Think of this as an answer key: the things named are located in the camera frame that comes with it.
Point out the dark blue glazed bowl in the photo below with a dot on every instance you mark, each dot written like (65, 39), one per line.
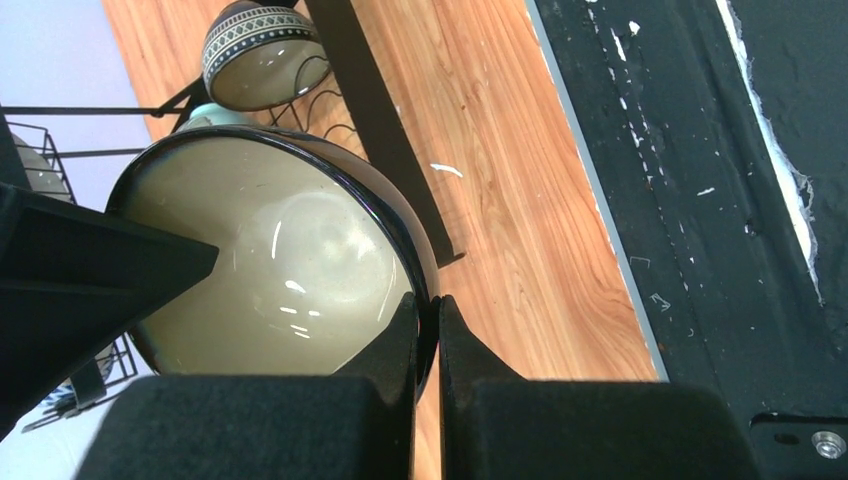
(316, 250)

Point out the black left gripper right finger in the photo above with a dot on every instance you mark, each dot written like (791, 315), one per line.
(496, 424)

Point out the green floral bowl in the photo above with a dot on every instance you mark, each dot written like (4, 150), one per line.
(213, 114)

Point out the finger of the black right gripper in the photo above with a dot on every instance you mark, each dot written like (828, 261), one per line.
(72, 281)

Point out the black wire dish rack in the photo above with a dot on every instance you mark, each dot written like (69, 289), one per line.
(371, 119)

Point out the cream painted bowl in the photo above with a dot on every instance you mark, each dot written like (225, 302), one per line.
(44, 177)

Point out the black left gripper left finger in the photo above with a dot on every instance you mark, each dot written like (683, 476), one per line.
(357, 423)

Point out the blue white patterned bowl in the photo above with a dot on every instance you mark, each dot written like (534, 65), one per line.
(257, 56)

